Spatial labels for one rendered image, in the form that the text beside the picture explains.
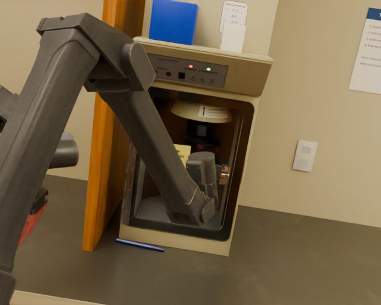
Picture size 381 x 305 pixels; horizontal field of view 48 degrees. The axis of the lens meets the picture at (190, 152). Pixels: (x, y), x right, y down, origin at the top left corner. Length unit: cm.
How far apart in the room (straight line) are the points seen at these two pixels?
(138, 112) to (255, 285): 65
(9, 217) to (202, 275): 74
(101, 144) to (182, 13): 37
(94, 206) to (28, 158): 65
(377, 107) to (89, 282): 113
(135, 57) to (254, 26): 54
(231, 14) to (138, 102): 50
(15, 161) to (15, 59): 121
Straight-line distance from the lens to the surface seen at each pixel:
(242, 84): 106
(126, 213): 122
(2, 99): 87
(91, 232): 118
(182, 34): 100
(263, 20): 111
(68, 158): 89
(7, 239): 50
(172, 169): 76
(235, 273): 120
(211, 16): 110
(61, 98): 54
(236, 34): 102
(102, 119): 107
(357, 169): 170
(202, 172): 89
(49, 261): 117
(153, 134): 71
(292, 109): 159
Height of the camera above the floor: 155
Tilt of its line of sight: 16 degrees down
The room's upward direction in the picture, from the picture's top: 9 degrees clockwise
